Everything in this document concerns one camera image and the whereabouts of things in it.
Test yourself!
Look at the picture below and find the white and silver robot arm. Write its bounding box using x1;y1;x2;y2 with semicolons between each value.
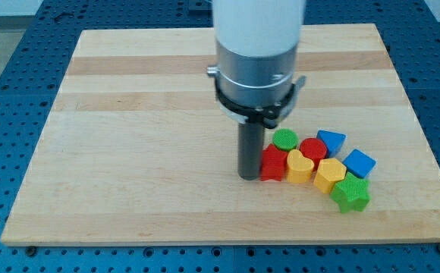
207;0;306;129

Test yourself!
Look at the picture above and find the red star block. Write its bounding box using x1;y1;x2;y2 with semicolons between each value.
260;143;288;181

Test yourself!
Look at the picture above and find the green star block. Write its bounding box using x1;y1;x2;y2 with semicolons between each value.
330;171;371;214

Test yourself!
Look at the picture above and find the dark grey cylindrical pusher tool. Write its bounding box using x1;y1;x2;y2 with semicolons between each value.
237;123;265;180

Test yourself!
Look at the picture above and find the green cylinder block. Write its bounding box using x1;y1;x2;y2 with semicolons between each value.
272;128;299;152

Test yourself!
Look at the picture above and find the light wooden board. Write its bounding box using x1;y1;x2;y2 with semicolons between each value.
1;24;440;246

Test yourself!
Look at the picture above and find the yellow heart block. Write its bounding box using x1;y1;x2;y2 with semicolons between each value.
286;149;314;184

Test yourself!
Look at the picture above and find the red cylinder block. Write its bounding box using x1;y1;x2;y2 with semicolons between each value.
299;138;328;171

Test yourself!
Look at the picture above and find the blue triangle block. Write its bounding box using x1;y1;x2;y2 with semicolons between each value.
316;130;347;158

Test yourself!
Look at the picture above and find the yellow hexagon block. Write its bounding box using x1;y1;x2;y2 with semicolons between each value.
313;158;347;193

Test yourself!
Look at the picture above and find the blue cube block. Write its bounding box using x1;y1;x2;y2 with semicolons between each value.
342;149;376;178

